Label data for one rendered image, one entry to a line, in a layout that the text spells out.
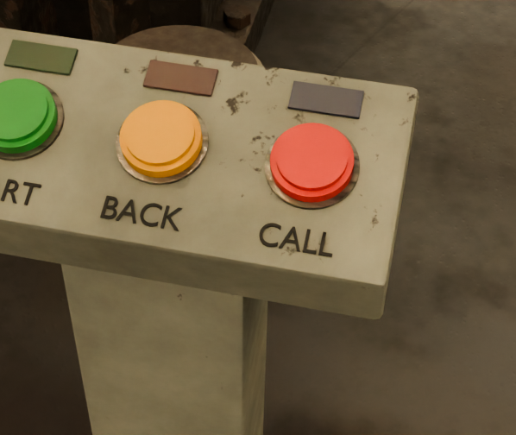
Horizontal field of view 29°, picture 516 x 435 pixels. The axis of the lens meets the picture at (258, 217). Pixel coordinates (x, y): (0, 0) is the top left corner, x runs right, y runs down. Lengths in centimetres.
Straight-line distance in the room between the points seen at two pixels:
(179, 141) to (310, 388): 68
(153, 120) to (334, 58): 110
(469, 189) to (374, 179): 90
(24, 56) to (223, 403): 22
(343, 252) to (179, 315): 11
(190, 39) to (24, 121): 23
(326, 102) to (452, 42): 115
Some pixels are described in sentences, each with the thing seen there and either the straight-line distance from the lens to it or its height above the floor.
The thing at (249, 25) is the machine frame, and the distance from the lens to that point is 152.
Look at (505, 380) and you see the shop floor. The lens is 117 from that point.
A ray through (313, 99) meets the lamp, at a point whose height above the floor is 61.
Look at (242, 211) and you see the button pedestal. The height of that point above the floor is 59.
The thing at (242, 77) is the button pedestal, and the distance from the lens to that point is 51.
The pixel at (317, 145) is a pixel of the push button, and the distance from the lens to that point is 48.
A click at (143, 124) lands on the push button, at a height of 61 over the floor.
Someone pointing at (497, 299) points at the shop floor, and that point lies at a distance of 125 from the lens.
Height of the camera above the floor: 92
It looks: 45 degrees down
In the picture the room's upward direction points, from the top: 1 degrees clockwise
